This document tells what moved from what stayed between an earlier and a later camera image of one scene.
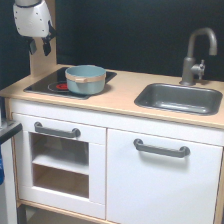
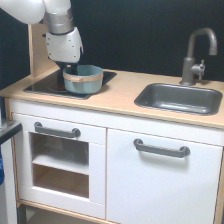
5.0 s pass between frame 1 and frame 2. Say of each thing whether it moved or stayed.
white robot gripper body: moved
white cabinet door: stayed
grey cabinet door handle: stayed
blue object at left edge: stayed
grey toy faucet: stayed
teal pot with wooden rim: stayed
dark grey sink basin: stayed
